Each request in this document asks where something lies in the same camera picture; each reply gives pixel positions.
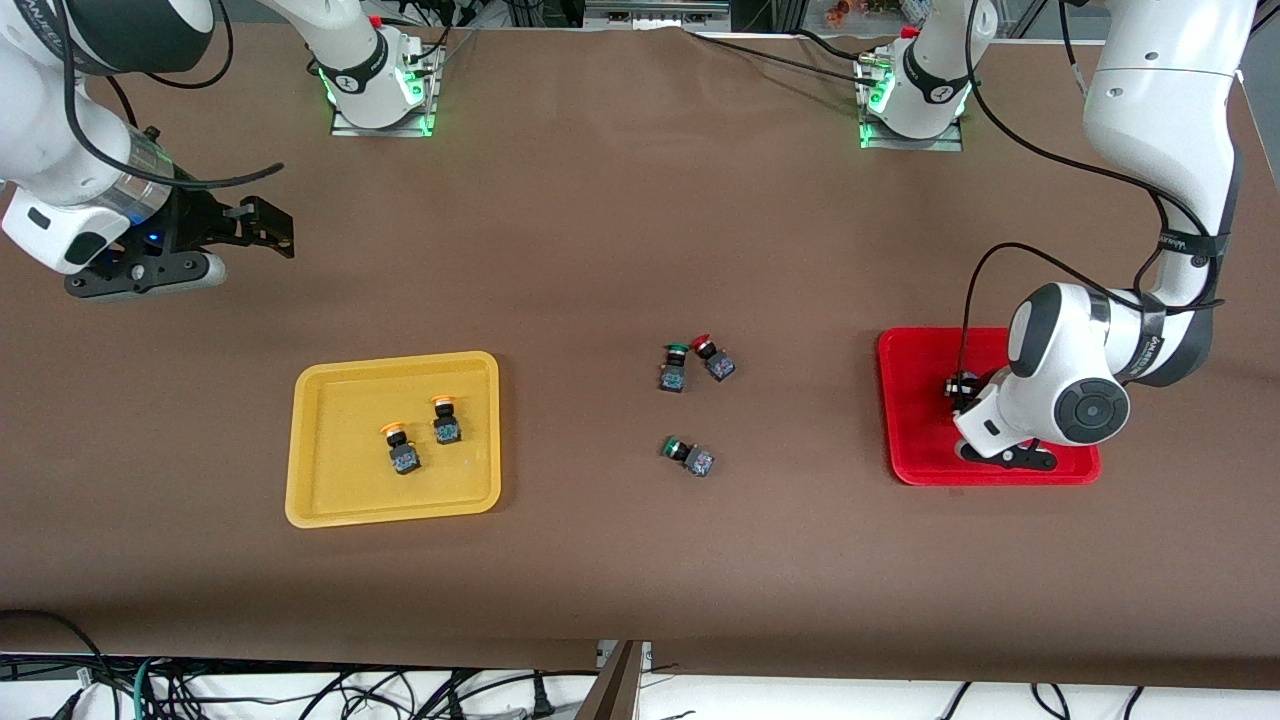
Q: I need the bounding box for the brown table cover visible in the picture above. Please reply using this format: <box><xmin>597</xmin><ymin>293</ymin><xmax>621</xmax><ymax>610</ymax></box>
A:
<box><xmin>0</xmin><ymin>25</ymin><xmax>1280</xmax><ymax>691</ymax></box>

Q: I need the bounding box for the black cable on table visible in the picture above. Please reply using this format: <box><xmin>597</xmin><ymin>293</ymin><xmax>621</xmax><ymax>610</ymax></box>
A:
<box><xmin>683</xmin><ymin>28</ymin><xmax>876</xmax><ymax>81</ymax></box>

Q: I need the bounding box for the green floor cable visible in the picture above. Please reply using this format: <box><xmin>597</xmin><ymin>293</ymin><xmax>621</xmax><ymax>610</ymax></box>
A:
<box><xmin>132</xmin><ymin>657</ymin><xmax>163</xmax><ymax>720</ymax></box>

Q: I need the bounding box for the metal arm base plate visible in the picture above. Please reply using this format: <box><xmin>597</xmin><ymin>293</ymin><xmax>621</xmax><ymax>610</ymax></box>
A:
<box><xmin>858</xmin><ymin>118</ymin><xmax>966</xmax><ymax>153</ymax></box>
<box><xmin>330</xmin><ymin>98</ymin><xmax>439</xmax><ymax>139</ymax></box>

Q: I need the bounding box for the grey metal rail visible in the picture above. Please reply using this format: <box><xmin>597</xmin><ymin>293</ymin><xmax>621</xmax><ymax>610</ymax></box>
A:
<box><xmin>585</xmin><ymin>0</ymin><xmax>731</xmax><ymax>31</ymax></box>

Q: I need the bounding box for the black looped floor cable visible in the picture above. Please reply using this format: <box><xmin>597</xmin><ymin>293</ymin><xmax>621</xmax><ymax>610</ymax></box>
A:
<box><xmin>0</xmin><ymin>608</ymin><xmax>109</xmax><ymax>693</ymax></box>

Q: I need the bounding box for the brown support beam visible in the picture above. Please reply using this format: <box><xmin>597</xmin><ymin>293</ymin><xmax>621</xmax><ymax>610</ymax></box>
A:
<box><xmin>575</xmin><ymin>640</ymin><xmax>646</xmax><ymax>720</ymax></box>

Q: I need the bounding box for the red plastic tray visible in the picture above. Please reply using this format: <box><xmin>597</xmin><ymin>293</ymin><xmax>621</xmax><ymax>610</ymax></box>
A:
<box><xmin>878</xmin><ymin>327</ymin><xmax>1102</xmax><ymax>487</ymax></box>

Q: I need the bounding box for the yellow plastic tray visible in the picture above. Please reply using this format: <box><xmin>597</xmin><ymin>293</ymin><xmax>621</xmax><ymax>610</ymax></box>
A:
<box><xmin>285</xmin><ymin>351</ymin><xmax>502</xmax><ymax>529</ymax></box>

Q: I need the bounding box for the small white bracket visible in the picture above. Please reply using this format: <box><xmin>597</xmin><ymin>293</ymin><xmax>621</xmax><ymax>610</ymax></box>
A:
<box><xmin>597</xmin><ymin>640</ymin><xmax>653</xmax><ymax>673</ymax></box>

